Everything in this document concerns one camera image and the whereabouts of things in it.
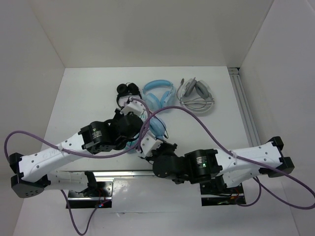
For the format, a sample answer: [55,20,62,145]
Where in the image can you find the black headphone audio cable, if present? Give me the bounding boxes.
[161,122,170,140]

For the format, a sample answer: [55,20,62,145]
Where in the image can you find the pink blue cat-ear headphones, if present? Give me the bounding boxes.
[127,115,168,153]

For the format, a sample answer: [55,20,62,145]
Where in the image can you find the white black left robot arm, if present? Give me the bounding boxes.
[8,110,143,199]

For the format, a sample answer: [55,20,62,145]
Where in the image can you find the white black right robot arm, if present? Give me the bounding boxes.
[143,136,295,193]

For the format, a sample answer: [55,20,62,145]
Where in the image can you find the teal white cat-ear headphones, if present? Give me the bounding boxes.
[125,140,139,154]

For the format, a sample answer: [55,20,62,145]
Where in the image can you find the small black on-ear headphones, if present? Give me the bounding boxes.
[116,83,142,108]

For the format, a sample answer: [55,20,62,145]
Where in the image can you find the light blue gaming headset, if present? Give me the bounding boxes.
[142,80,176,111]

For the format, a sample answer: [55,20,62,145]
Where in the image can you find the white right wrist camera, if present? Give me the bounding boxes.
[137,133,163,158]

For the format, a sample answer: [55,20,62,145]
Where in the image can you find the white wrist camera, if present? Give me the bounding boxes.
[137,133,163,158]
[120,96,147,117]

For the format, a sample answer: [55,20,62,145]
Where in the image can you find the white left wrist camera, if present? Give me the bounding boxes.
[120,96,147,117]

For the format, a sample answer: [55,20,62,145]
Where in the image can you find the aluminium rail front edge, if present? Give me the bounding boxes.
[92,170,168,178]

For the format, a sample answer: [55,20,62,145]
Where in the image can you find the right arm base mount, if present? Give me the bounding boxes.
[200,183,246,207]

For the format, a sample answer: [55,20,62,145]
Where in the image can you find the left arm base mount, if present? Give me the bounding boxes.
[67,178,114,209]

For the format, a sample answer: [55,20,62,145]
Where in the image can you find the grey white wired headset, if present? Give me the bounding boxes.
[176,77,215,114]

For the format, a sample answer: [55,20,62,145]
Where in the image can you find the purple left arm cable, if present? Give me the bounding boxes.
[4,97,151,236]

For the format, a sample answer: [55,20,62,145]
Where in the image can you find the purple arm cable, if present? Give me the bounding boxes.
[4,97,151,236]
[136,106,315,210]

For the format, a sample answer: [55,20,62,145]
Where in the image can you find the aluminium rail right side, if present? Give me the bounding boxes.
[228,67,261,147]

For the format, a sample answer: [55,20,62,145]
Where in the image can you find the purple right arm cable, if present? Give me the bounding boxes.
[136,106,315,210]

